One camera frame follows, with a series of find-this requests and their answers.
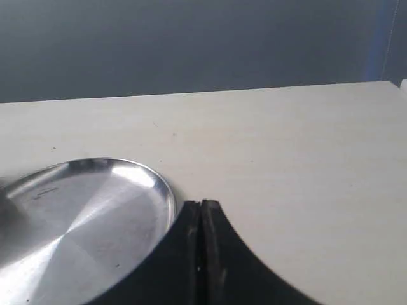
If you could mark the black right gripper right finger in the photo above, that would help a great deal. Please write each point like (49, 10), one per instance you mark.
(230, 272)

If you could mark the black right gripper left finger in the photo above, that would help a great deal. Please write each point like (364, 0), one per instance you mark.
(169, 273)

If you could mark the round steel tray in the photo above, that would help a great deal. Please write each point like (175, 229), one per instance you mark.
(72, 231)

